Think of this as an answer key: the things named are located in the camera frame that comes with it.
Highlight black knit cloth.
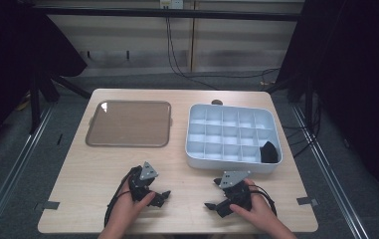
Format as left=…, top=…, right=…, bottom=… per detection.
left=260, top=140, right=280, bottom=164

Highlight white wall outlet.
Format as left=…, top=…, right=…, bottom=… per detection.
left=159, top=0, right=185, bottom=10

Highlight person's right hand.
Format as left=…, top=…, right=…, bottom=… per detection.
left=228, top=178, right=279, bottom=233

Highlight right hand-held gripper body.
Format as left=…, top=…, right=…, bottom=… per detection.
left=218, top=170, right=254, bottom=213

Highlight black wall cable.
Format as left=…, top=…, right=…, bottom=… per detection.
left=164, top=16, right=281, bottom=92

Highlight black metal stand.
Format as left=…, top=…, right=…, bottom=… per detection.
left=27, top=71, right=93, bottom=135
left=266, top=74, right=314, bottom=131

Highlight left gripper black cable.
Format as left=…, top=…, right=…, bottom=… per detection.
left=103, top=164, right=142, bottom=229

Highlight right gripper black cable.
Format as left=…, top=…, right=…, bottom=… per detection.
left=248, top=184, right=279, bottom=217

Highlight grey-brown flat tray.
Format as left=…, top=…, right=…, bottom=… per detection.
left=85, top=99, right=173, bottom=148

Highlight black horizontal metal bar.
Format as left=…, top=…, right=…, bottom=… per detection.
left=31, top=5, right=306, bottom=23

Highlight grey tape piece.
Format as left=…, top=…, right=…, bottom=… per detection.
left=33, top=200, right=61, bottom=212
left=295, top=196, right=320, bottom=207

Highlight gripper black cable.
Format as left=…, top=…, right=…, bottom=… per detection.
left=103, top=164, right=142, bottom=229
left=248, top=184, right=279, bottom=217

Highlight black floor cables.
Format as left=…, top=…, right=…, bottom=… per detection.
left=282, top=94, right=322, bottom=159

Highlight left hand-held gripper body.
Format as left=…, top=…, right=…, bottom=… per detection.
left=127, top=160, right=160, bottom=203

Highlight dark curtain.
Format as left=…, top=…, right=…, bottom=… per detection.
left=276, top=0, right=379, bottom=208
left=0, top=0, right=89, bottom=163

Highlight person's left hand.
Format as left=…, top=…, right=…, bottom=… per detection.
left=109, top=189, right=157, bottom=230

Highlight white compartment organizer box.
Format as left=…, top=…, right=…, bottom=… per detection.
left=184, top=103, right=284, bottom=175

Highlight metal floor rail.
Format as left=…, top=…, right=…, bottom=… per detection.
left=290, top=103, right=372, bottom=239
left=0, top=105, right=56, bottom=239

